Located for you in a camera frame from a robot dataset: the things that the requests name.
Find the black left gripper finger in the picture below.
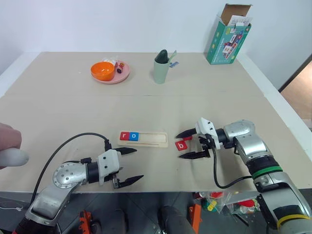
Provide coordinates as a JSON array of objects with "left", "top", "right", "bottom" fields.
[
  {"left": 117, "top": 147, "right": 138, "bottom": 156},
  {"left": 119, "top": 175, "right": 145, "bottom": 189}
]

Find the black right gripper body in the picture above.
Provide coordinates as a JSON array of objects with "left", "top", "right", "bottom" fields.
[{"left": 197, "top": 133, "right": 214, "bottom": 158}]

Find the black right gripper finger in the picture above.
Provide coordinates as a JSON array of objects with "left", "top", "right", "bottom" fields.
[
  {"left": 175, "top": 127, "right": 197, "bottom": 140},
  {"left": 178, "top": 151, "right": 208, "bottom": 160}
]

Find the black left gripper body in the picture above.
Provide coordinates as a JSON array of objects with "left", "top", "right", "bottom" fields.
[{"left": 104, "top": 168, "right": 123, "bottom": 190}]

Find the white rounded object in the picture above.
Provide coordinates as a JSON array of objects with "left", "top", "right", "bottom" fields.
[{"left": 0, "top": 148, "right": 30, "bottom": 168}]

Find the red letter block b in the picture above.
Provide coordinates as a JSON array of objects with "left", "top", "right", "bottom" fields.
[{"left": 175, "top": 140, "right": 189, "bottom": 151}]

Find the wooden letter tray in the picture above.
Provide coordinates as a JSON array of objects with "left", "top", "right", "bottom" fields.
[{"left": 117, "top": 131, "right": 169, "bottom": 149}]

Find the person's bare hand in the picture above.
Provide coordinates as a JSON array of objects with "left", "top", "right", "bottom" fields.
[{"left": 0, "top": 122, "right": 23, "bottom": 171}]

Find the clear bag of toys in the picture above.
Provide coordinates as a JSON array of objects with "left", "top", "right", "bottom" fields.
[{"left": 194, "top": 191, "right": 260, "bottom": 216}]

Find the orange and black tool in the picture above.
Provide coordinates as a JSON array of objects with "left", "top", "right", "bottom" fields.
[{"left": 77, "top": 210, "right": 102, "bottom": 234}]

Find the pale green cup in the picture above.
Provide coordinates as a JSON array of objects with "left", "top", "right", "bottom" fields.
[{"left": 153, "top": 58, "right": 170, "bottom": 85}]

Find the pink plate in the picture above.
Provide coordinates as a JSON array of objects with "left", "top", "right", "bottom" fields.
[{"left": 91, "top": 59, "right": 132, "bottom": 85}]

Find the dark green toy vegetable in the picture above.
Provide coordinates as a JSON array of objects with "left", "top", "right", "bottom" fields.
[{"left": 156, "top": 49, "right": 170, "bottom": 65}]

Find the orange plastic bowl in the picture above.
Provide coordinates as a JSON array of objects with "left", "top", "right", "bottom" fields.
[{"left": 90, "top": 61, "right": 116, "bottom": 81}]

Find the green cardboard toy box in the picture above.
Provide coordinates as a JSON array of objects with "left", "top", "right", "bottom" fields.
[{"left": 206, "top": 3, "right": 253, "bottom": 65}]

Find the brown wooden door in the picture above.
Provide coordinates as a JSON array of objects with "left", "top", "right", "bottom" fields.
[{"left": 278, "top": 52, "right": 312, "bottom": 124}]

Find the white paper leaflet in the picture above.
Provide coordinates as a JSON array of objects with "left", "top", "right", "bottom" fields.
[{"left": 227, "top": 15, "right": 252, "bottom": 28}]

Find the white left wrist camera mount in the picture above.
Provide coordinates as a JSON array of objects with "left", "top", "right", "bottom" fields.
[{"left": 97, "top": 149, "right": 122, "bottom": 186}]

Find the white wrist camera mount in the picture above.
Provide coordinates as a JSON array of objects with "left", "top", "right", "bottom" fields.
[
  {"left": 195, "top": 117, "right": 222, "bottom": 150},
  {"left": 97, "top": 149, "right": 122, "bottom": 186}
]

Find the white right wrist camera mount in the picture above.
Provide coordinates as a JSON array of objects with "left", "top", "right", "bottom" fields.
[{"left": 195, "top": 117, "right": 222, "bottom": 150}]

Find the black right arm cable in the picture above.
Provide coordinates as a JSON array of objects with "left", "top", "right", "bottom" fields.
[{"left": 213, "top": 146, "right": 254, "bottom": 189}]

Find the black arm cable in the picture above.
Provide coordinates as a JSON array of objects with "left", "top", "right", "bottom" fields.
[
  {"left": 213, "top": 146, "right": 254, "bottom": 189},
  {"left": 32, "top": 132, "right": 113, "bottom": 201}
]

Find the orange bracket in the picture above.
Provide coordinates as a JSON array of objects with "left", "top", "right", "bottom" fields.
[{"left": 188, "top": 203, "right": 202, "bottom": 234}]

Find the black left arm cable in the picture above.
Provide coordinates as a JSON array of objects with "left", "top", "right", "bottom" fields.
[{"left": 32, "top": 132, "right": 113, "bottom": 201}]

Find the white floor cable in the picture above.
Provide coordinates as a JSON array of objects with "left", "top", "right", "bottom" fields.
[{"left": 0, "top": 200, "right": 24, "bottom": 211}]

